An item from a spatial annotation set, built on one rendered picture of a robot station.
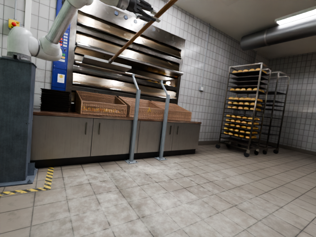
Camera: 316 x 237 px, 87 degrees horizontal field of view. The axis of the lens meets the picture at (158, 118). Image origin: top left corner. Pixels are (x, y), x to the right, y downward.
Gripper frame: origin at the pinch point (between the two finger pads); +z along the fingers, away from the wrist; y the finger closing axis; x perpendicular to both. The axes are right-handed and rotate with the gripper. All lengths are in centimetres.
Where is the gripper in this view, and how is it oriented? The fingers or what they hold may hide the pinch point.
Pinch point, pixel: (155, 16)
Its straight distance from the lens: 127.7
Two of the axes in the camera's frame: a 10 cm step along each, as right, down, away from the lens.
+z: 8.3, 0.6, 5.5
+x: 5.5, -0.1, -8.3
